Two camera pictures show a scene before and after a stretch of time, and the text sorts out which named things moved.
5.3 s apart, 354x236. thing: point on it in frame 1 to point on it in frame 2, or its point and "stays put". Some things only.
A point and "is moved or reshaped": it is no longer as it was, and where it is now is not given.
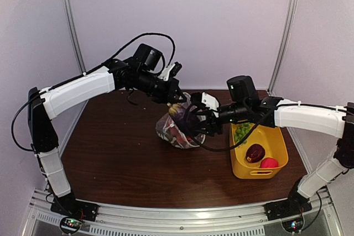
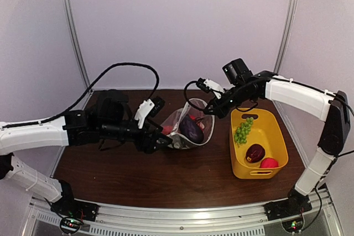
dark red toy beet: x=255 y=153 stays put
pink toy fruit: x=269 y=162 stays put
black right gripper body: x=211 y=118 to x=239 y=95
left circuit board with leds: x=70 y=225 stays put
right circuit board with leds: x=293 y=225 stays put
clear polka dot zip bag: x=169 y=131 stays put
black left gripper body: x=162 y=93 to x=140 y=142
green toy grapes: x=241 y=129 stays put
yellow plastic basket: x=262 y=155 stays put
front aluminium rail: x=241 y=219 stays put
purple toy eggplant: x=177 y=110 to x=189 y=129
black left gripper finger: x=181 y=98 to x=164 y=141
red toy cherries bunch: x=179 y=138 is moved or reshaped
